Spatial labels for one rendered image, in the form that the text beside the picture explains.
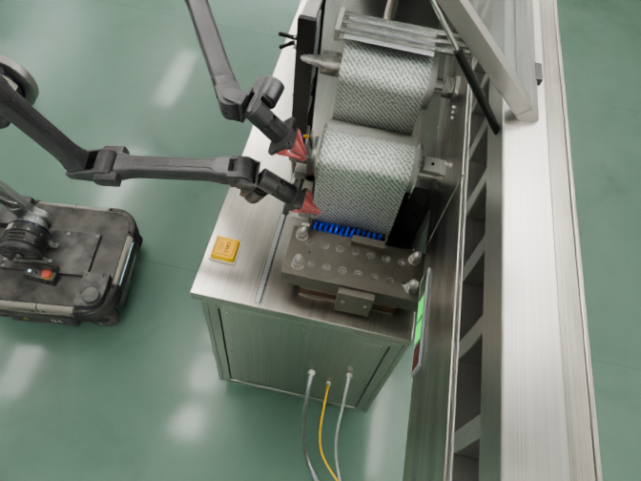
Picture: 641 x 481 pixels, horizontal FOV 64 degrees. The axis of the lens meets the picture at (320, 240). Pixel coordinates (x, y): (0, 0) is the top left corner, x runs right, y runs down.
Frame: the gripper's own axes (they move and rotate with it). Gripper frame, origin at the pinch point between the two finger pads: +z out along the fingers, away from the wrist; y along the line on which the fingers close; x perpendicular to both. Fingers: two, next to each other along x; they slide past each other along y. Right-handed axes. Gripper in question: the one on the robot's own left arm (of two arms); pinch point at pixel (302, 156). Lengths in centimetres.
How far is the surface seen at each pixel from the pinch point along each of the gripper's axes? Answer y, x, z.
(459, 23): 19, 57, -24
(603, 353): -20, 22, 195
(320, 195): 5.0, -1.6, 10.8
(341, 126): -13.5, 6.1, 6.1
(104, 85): -137, -187, -11
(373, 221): 5.5, 4.9, 27.0
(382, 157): 2.0, 19.5, 9.3
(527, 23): -6, 61, -3
